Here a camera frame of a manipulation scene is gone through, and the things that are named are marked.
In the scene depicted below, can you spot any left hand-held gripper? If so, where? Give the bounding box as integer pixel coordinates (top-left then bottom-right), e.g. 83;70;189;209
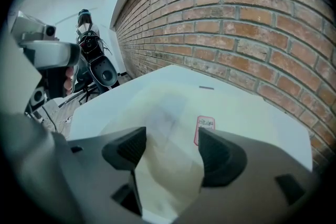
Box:
10;10;81;120

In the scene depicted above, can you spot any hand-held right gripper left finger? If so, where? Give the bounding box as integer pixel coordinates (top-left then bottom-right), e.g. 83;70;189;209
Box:
15;126;148;224

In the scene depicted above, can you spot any white square table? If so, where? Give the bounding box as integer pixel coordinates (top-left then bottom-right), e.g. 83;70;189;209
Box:
69;64;314;224

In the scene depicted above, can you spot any pale yellow cloth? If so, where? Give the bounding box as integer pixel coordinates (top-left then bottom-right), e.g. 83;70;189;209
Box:
99;81;271;221

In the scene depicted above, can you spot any person's left hand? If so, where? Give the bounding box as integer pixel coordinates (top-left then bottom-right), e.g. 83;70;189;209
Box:
64;66;76;96

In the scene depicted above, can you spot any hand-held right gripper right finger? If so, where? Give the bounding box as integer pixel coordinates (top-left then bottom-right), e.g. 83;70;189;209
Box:
172;127;324;224

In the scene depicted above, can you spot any glossy black office chair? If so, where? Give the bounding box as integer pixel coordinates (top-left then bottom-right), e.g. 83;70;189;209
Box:
74;34;122;106

